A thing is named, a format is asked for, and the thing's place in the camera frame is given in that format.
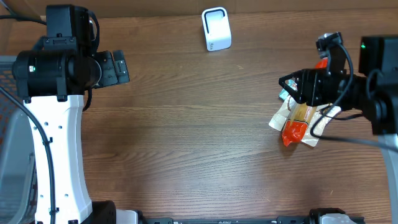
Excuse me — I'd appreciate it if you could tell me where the teal wet wipes pack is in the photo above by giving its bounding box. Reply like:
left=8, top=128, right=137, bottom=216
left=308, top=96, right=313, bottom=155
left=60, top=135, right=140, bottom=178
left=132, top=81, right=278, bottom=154
left=278, top=79, right=298, bottom=101

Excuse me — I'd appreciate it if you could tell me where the beige brown snack pouch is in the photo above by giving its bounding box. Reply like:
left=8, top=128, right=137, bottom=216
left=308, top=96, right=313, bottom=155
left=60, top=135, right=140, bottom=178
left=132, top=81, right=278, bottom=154
left=268, top=95, right=343, bottom=147

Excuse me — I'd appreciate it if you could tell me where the orange spaghetti pasta pack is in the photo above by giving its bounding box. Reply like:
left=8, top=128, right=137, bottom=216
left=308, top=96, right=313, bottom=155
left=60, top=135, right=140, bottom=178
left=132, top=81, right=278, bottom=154
left=281, top=58, right=329, bottom=147

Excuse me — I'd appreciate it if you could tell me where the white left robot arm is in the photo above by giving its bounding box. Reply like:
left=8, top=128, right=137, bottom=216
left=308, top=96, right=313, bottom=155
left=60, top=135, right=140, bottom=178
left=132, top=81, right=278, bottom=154
left=12, top=49, right=139, bottom=223

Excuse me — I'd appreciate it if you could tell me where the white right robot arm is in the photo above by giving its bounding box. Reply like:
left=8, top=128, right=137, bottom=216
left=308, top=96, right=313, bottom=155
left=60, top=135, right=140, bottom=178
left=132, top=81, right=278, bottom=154
left=279, top=32, right=397, bottom=223

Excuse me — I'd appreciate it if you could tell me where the white barcode scanner stand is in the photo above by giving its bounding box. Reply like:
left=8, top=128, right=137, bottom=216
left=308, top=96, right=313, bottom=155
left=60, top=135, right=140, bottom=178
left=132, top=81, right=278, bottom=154
left=201, top=7, right=232, bottom=52

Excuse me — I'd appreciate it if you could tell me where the dark grey plastic basket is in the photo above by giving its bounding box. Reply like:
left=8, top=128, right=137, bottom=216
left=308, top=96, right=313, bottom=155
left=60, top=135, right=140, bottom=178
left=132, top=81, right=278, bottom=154
left=0, top=55, right=38, bottom=224

